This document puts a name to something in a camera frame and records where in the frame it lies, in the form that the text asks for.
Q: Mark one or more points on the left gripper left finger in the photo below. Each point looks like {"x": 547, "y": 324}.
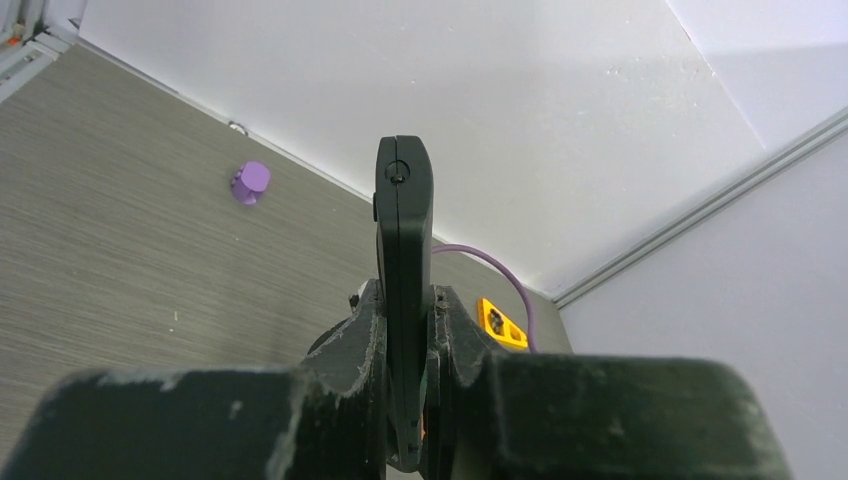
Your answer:
{"x": 323, "y": 418}

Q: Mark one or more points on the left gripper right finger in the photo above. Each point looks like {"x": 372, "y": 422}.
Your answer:
{"x": 493, "y": 414}

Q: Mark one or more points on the black remote control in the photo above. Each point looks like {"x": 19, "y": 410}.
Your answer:
{"x": 403, "y": 211}

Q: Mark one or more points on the yellow triangular toy block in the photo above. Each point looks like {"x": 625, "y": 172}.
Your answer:
{"x": 500, "y": 327}

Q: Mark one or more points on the purple plastic cap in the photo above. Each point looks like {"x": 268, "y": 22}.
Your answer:
{"x": 250, "y": 182}

